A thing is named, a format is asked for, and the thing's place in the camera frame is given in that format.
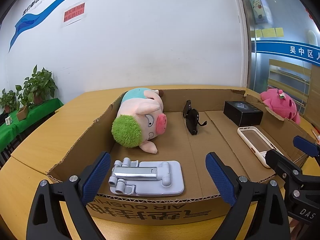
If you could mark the black charger box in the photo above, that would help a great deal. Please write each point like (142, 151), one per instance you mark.
(242, 116)

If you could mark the blue wave wall decal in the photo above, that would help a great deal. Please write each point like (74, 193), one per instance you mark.
(25, 23)

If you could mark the white folding phone stand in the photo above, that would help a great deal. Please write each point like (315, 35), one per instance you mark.
(172, 180)

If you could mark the wooden desktop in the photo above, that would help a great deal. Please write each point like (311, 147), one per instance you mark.
(50, 130)

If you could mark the glass door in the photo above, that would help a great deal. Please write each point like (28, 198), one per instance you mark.
(280, 10)

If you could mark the table with green cloth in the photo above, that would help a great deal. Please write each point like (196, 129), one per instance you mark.
(37, 112)

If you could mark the small white box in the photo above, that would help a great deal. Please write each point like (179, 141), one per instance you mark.
(8, 121)

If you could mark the cartoon pig poster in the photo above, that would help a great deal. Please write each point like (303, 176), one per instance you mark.
(260, 7)

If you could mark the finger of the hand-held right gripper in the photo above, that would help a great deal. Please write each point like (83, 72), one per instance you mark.
(277, 160)
(303, 143)

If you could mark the clear beige phone case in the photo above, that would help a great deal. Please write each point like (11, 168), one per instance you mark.
(243, 131)

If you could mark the red festive window sticker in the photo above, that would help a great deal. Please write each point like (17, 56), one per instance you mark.
(310, 13)

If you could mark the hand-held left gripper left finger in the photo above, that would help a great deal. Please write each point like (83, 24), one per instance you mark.
(96, 177)

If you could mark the small potted green plant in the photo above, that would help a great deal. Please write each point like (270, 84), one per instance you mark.
(8, 100)

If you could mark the plant in wooden planter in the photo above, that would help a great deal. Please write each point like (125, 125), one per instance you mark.
(22, 113)

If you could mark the blue band door sign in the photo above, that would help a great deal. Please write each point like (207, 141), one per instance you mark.
(275, 47)

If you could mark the black sunglasses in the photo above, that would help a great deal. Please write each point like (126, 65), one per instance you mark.
(192, 120)

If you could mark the brown cardboard sheet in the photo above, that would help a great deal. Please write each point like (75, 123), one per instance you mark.
(313, 90)

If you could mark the brown cardboard box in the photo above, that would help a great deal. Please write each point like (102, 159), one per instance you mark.
(150, 211)

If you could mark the pink plush toy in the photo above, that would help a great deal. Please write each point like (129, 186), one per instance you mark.
(280, 105)

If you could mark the row of yellow sticky notes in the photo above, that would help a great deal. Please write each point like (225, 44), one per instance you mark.
(268, 32)

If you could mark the large potted green plant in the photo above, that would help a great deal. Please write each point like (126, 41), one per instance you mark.
(41, 82)

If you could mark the red wall sign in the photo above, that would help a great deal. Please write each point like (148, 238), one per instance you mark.
(73, 15)

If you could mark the pig plush toy green hair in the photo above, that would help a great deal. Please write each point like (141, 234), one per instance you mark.
(140, 110)

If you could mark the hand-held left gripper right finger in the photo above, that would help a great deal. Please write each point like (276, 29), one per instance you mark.
(220, 177)

